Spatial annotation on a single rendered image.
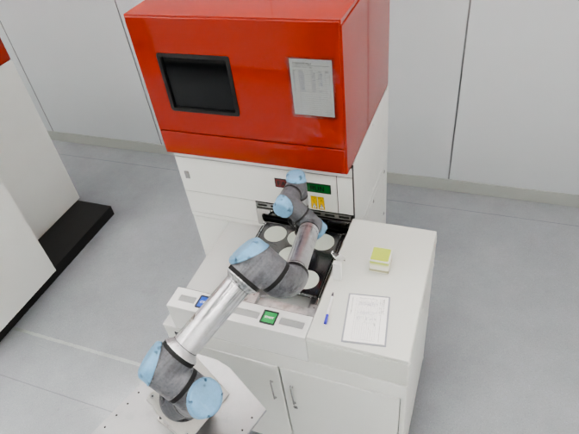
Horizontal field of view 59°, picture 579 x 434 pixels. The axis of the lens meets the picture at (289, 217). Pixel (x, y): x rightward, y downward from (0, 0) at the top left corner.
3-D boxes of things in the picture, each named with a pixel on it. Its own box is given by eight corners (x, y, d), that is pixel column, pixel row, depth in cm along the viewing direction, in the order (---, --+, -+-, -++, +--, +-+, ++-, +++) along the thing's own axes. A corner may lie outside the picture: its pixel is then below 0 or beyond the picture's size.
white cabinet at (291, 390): (254, 325, 298) (228, 221, 244) (422, 365, 267) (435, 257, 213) (205, 426, 254) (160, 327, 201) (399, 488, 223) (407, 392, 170)
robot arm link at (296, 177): (281, 178, 190) (289, 165, 196) (284, 201, 197) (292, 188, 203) (300, 182, 187) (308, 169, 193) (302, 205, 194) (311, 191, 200)
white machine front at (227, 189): (195, 211, 252) (174, 143, 226) (355, 238, 226) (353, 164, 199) (191, 215, 250) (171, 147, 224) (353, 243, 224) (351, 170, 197)
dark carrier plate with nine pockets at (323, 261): (267, 222, 229) (267, 221, 228) (341, 235, 218) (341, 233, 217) (235, 278, 205) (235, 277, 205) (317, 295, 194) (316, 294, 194)
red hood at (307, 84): (237, 73, 271) (214, -47, 232) (388, 83, 245) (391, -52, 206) (165, 152, 220) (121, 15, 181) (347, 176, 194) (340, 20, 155)
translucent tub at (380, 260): (372, 257, 196) (372, 245, 192) (392, 261, 194) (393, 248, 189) (368, 272, 191) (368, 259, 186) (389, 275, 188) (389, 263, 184)
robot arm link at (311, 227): (311, 302, 152) (333, 220, 193) (284, 279, 150) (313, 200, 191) (286, 320, 158) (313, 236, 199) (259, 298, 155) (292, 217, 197)
